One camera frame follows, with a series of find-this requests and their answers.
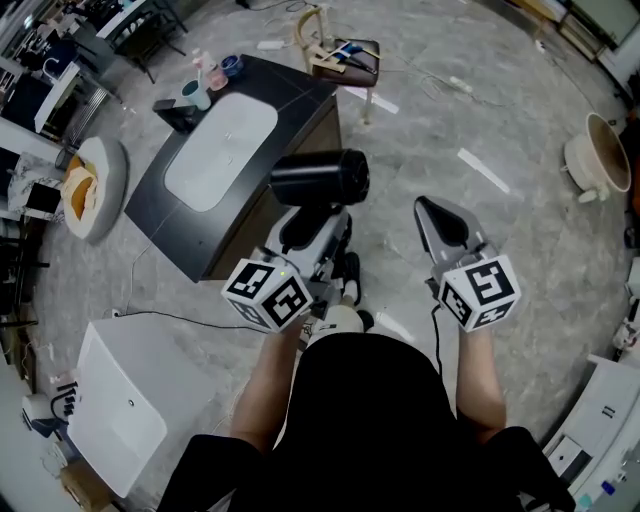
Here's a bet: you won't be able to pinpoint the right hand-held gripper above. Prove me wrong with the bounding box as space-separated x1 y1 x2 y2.
414 196 522 333

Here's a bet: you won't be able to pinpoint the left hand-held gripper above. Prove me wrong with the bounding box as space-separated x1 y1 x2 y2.
220 207 354 334

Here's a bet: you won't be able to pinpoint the black hair dryer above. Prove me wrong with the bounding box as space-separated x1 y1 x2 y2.
269 148 371 221

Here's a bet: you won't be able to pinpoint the black vanity with white sink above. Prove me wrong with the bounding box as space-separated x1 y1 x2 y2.
123 53 342 284

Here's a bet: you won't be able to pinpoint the person's left forearm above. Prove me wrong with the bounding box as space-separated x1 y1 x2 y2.
229 319 311 454

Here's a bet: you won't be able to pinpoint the person's right forearm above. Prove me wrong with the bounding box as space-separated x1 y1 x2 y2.
452 319 507 444

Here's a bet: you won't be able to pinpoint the person's beige trousers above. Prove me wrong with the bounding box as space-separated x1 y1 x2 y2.
305 294 366 346

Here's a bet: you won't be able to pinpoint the wooden chair brown seat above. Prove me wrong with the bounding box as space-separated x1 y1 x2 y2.
294 4 381 126

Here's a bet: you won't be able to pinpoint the beige round tub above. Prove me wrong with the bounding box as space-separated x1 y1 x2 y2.
563 112 633 204

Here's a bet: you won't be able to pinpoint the wooden block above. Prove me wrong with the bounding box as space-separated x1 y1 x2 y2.
308 43 347 77

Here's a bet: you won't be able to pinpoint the light blue cup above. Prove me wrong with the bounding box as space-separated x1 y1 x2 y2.
180 78 213 112

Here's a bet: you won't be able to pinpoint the black square faucet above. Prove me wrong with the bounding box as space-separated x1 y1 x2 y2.
152 98 197 133

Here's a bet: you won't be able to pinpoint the pink bottle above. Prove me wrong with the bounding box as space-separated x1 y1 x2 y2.
192 48 229 92

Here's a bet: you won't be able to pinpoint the blue white squeegee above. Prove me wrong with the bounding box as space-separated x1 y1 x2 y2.
324 41 367 62

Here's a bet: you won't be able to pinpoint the person's black top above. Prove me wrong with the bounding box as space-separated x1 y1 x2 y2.
157 332 576 512

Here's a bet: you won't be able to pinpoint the orange cushion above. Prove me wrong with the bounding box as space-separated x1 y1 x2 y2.
61 156 102 222

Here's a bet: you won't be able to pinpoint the white ceramic sink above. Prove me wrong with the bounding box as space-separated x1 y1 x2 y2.
67 319 211 499

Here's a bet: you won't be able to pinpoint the marble pattern box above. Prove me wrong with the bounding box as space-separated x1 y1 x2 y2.
7 152 67 222

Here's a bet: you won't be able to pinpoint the cardboard box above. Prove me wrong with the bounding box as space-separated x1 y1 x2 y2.
59 459 117 512

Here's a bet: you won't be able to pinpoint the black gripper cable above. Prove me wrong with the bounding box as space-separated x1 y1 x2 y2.
430 303 445 376

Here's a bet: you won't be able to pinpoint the black floor cable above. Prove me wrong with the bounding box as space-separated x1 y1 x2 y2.
119 309 271 335

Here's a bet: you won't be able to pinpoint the black handled tool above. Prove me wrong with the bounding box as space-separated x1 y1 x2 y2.
348 53 380 76

